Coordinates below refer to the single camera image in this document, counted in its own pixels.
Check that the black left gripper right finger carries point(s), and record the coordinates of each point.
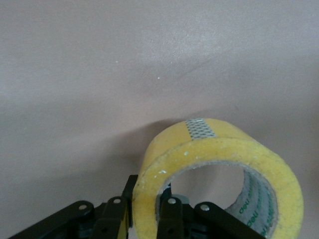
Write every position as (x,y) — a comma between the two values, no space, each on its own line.
(172,219)

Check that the yellow tape roll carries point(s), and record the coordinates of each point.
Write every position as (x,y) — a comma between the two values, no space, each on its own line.
(224,152)

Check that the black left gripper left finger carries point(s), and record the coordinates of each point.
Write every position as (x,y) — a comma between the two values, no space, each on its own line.
(112,216)

